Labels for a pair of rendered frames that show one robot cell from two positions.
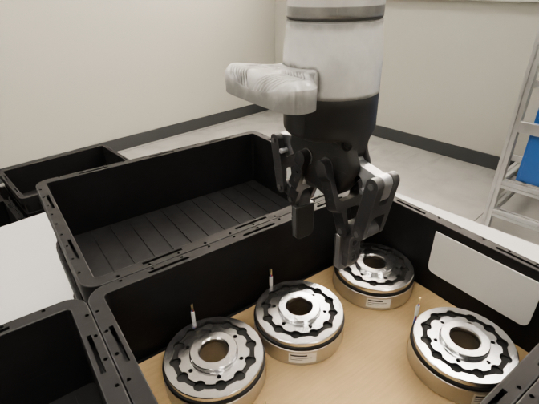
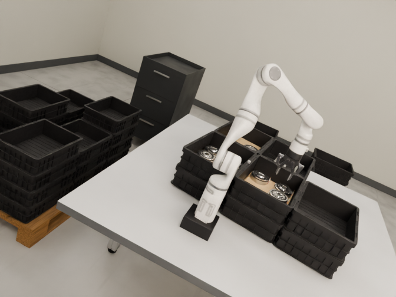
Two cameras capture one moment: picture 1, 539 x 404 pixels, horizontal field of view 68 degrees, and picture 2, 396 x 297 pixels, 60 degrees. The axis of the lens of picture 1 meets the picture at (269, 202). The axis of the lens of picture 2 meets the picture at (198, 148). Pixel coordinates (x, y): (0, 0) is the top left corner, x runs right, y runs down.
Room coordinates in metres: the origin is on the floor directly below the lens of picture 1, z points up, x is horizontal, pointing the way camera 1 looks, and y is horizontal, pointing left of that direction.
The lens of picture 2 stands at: (1.33, -1.36, 1.65)
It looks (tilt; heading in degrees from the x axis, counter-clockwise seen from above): 24 degrees down; 143
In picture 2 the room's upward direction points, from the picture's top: 22 degrees clockwise
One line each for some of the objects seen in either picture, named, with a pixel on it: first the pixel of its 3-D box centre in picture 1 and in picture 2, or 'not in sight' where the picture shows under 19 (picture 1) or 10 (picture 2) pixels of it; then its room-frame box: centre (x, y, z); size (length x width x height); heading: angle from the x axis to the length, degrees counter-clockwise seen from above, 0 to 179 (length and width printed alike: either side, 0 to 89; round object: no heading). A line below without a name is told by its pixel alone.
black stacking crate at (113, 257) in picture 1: (202, 218); (322, 218); (0.53, 0.10, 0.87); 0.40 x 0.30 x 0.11; 125
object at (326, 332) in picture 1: (298, 310); (278, 195); (0.34, -0.03, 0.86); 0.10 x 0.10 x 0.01
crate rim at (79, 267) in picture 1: (200, 189); (327, 210); (0.53, 0.10, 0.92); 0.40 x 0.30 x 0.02; 125
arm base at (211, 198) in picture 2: not in sight; (211, 200); (0.35, -0.46, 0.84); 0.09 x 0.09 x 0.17; 37
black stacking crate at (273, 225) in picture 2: not in sight; (259, 204); (0.29, -0.07, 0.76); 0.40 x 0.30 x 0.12; 125
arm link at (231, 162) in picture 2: not in sight; (224, 170); (0.35, -0.45, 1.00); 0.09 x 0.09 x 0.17; 45
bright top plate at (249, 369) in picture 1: (214, 354); (283, 188); (0.28, 0.06, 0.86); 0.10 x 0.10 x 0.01
